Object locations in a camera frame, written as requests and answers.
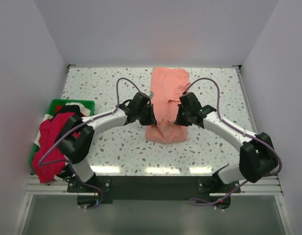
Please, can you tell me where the salmon pink t shirt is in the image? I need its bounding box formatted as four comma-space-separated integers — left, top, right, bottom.
145, 67, 190, 144

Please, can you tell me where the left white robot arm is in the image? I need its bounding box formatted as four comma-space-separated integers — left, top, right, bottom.
54, 92, 157, 192

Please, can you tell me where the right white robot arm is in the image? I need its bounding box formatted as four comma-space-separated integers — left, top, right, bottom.
175, 93, 280, 192

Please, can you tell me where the black garment in basket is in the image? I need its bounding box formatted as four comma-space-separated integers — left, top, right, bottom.
54, 105, 85, 117

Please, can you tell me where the green plastic basket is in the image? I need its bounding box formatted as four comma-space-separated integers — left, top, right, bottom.
28, 98, 95, 165

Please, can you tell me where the red t shirt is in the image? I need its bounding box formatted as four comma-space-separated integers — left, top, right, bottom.
32, 112, 79, 183

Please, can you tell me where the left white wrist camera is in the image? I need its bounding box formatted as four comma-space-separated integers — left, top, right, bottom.
148, 91, 154, 99

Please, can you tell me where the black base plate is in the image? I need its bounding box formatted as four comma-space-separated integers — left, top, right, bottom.
67, 176, 241, 209

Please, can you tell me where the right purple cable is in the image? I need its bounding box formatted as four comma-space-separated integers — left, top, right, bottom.
188, 77, 282, 206

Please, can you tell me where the purple cable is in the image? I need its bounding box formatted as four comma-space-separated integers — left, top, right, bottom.
188, 77, 282, 206
37, 77, 144, 209

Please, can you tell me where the aluminium frame rail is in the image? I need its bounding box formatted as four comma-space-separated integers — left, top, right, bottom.
25, 176, 282, 200

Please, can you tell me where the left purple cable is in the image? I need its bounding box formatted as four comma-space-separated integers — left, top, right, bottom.
37, 77, 144, 209

